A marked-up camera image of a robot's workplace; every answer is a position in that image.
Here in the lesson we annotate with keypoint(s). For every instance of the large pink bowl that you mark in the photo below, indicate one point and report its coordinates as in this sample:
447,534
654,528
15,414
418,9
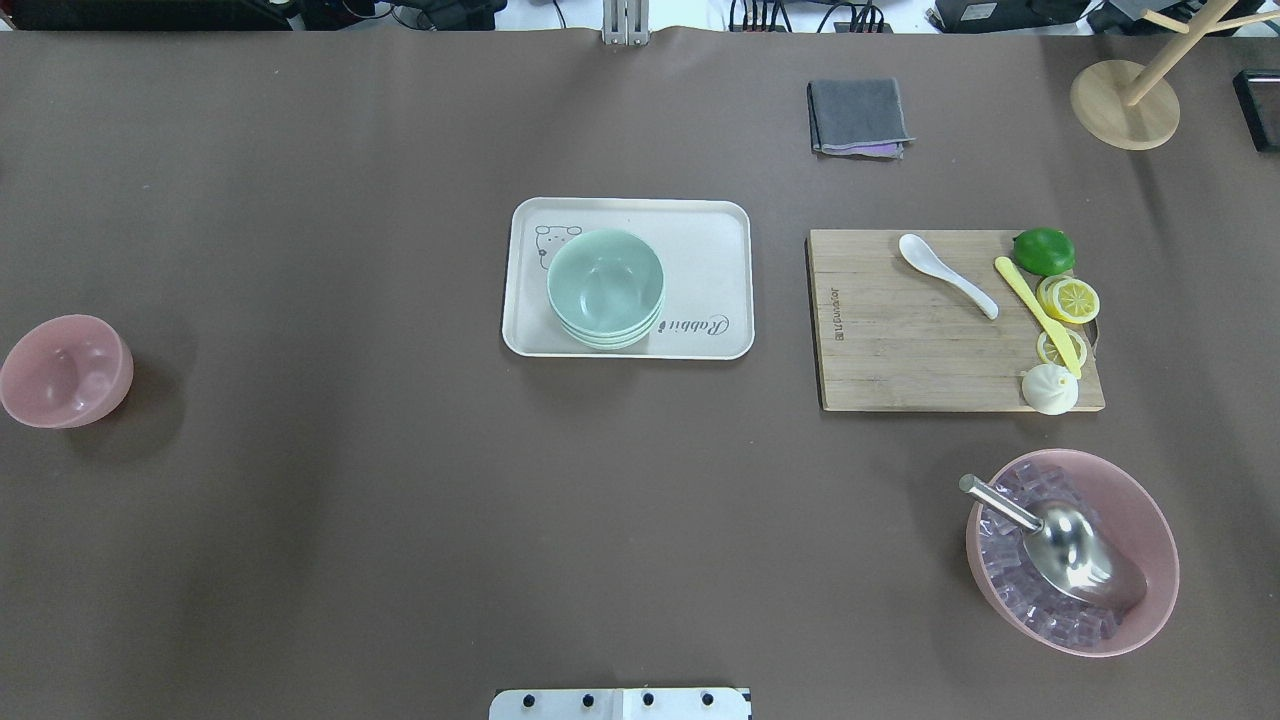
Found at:
1119,507

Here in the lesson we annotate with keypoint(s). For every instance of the black device at edge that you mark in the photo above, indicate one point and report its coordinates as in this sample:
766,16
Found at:
1258,95

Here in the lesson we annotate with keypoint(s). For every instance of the white steamed bun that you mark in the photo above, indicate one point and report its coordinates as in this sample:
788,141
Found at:
1050,389

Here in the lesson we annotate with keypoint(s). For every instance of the lemon thin slice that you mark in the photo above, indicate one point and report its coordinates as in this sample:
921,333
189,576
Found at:
1049,353

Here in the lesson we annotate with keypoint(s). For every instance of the stacked green bowls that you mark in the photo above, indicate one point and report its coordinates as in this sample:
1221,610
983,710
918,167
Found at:
607,288

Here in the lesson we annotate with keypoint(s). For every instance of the aluminium frame post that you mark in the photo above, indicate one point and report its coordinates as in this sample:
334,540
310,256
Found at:
626,22

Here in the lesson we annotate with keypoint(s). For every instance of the wooden cup tree stand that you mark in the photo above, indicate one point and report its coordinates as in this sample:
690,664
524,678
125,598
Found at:
1131,106

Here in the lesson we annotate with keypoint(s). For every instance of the metal ice scoop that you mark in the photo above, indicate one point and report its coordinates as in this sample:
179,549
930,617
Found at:
1067,551

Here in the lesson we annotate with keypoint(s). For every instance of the grey folded cloth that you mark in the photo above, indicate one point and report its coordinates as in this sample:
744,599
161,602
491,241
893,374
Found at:
857,117

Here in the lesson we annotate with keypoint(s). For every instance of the green lime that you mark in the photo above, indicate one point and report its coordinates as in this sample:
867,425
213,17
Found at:
1044,251

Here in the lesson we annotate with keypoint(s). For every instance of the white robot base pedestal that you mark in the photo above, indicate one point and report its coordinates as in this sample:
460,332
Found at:
623,703

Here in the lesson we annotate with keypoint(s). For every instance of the wooden cutting board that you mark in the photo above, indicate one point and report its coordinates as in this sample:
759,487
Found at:
890,339

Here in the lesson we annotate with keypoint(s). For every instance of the white ceramic spoon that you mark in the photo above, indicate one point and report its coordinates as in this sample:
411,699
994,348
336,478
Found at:
917,253

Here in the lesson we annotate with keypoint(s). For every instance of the lemon half slice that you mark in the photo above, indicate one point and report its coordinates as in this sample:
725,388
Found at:
1068,299

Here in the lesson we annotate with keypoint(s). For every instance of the small pink bowl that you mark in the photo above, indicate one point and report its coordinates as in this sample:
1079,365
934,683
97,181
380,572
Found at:
66,373

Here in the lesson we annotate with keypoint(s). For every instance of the yellow plastic knife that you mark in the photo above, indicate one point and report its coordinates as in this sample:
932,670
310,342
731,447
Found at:
1052,327

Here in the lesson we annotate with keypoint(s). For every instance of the cream rabbit tray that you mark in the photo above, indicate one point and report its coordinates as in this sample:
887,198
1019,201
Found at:
704,245

